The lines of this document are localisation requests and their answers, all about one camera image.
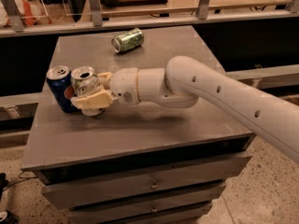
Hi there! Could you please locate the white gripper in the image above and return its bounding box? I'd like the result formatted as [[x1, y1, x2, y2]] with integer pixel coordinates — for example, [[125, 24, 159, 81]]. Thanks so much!
[[71, 68, 139, 109]]

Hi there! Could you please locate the white green 7up can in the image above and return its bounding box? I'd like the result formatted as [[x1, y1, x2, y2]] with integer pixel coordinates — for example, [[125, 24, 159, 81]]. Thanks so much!
[[70, 66, 106, 117]]

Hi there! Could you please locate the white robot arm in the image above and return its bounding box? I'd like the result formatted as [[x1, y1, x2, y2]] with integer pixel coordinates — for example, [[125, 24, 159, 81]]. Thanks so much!
[[71, 56, 299, 162]]

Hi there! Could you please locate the blue pepsi can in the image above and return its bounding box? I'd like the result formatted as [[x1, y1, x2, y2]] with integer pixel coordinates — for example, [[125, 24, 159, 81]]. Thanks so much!
[[46, 65, 78, 113]]

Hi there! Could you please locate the green can lying down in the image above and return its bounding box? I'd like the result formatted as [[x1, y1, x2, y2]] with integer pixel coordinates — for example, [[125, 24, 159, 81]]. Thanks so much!
[[111, 28, 144, 53]]

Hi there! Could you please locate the dark can on floor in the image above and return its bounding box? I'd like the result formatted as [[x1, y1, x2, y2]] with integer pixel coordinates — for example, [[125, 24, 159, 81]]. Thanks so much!
[[0, 211, 19, 224]]

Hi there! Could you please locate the grey drawer cabinet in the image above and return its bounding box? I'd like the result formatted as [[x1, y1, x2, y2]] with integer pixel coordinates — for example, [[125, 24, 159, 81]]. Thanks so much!
[[21, 25, 268, 224]]

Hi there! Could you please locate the orange white bag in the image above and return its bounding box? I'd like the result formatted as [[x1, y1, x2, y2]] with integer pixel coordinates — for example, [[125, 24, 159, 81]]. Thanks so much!
[[0, 0, 51, 27]]

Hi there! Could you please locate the grey metal railing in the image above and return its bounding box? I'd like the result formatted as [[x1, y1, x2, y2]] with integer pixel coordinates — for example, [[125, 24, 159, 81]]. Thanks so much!
[[0, 0, 298, 37]]

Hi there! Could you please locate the top drawer front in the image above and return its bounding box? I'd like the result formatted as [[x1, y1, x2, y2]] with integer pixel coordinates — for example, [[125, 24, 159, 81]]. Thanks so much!
[[42, 152, 250, 209]]

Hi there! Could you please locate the drawer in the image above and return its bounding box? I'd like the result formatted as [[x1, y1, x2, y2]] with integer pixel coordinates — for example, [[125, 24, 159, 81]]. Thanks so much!
[[104, 202, 212, 224], [42, 152, 250, 209], [69, 182, 226, 224]]

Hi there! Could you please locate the middle drawer front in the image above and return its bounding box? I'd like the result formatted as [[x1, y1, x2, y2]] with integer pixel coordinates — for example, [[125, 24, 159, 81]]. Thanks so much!
[[69, 182, 226, 224]]

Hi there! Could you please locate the bottom drawer front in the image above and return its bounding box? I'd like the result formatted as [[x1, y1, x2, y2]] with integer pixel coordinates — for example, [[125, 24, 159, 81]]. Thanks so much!
[[104, 202, 212, 224]]

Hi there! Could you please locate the black cable on floor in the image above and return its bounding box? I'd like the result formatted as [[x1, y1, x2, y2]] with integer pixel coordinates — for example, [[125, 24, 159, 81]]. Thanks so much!
[[2, 171, 38, 192]]

